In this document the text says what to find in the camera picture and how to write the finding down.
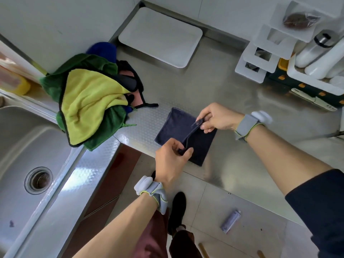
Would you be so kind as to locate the person's left hand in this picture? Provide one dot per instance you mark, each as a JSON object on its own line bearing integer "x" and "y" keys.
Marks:
{"x": 168, "y": 163}

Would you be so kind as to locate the person's right hand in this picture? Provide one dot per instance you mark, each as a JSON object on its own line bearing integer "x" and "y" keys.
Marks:
{"x": 223, "y": 118}

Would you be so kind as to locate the person's left thumb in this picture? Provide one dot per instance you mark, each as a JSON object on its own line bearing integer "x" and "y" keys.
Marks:
{"x": 187, "y": 154}

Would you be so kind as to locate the person's right thumb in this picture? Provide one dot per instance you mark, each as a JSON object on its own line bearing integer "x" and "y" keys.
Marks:
{"x": 208, "y": 127}

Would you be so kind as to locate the dark navy cloth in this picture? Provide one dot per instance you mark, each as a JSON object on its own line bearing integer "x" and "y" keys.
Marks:
{"x": 176, "y": 126}

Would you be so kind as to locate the person's right forearm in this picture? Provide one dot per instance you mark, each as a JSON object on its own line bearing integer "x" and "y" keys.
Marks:
{"x": 285, "y": 155}

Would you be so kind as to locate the person's left forearm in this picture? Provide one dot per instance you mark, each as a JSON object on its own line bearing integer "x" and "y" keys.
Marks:
{"x": 121, "y": 231}

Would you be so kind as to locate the grey right wrist band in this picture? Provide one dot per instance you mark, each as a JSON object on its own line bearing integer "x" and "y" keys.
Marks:
{"x": 248, "y": 124}

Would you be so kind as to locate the grey wrist band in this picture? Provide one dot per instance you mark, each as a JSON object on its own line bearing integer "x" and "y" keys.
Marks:
{"x": 153, "y": 189}
{"x": 248, "y": 124}

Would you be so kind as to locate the grey left wrist band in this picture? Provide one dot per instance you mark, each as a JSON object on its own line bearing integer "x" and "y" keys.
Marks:
{"x": 153, "y": 189}

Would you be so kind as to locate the black shoe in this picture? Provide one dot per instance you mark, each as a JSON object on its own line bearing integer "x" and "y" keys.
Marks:
{"x": 177, "y": 212}

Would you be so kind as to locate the pink cloth with black trim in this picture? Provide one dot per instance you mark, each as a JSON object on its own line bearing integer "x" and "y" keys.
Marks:
{"x": 134, "y": 100}

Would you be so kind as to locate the grey tube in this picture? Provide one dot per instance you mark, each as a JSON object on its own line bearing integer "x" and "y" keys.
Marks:
{"x": 230, "y": 222}

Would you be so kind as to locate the green towel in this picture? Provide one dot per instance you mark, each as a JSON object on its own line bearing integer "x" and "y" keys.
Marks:
{"x": 107, "y": 128}

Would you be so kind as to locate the maroon trousers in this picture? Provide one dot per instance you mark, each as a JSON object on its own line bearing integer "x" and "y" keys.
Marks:
{"x": 156, "y": 239}

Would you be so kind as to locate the white tiered rack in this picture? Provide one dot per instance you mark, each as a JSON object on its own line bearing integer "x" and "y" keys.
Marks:
{"x": 262, "y": 55}

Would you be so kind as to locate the brown cabinet front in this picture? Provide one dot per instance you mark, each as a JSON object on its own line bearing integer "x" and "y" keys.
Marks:
{"x": 104, "y": 196}

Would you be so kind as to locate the green and orange organizer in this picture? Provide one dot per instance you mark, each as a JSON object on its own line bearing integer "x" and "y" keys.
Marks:
{"x": 303, "y": 89}

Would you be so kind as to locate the white rectangular tray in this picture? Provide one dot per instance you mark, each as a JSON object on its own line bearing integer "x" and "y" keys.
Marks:
{"x": 161, "y": 36}

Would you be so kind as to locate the white plastic knife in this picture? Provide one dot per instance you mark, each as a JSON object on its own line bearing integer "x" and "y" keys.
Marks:
{"x": 313, "y": 99}

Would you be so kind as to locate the white storage basket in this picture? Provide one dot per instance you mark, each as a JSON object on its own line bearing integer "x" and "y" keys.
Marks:
{"x": 309, "y": 80}

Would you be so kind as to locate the blue cloth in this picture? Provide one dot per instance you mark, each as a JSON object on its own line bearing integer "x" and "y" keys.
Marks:
{"x": 103, "y": 50}

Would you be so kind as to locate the white bottle with black band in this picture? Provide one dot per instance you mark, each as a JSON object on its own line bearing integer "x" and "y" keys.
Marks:
{"x": 313, "y": 49}

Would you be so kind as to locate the plain white bottle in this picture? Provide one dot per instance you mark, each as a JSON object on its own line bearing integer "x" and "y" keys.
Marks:
{"x": 326, "y": 63}

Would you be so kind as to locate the dark navy sleeve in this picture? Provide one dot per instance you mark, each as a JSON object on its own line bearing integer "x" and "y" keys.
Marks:
{"x": 322, "y": 206}

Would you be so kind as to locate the clear bag with brown contents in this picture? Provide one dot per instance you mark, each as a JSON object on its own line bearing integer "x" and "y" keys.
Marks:
{"x": 299, "y": 20}

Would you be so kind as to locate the round sink drain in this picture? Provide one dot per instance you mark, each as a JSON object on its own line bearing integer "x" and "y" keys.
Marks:
{"x": 38, "y": 180}

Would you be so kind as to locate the stainless steel sink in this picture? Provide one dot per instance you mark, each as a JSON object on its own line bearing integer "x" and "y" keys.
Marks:
{"x": 24, "y": 147}

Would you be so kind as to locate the yellow sponge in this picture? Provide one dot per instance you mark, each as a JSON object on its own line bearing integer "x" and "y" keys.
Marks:
{"x": 13, "y": 81}

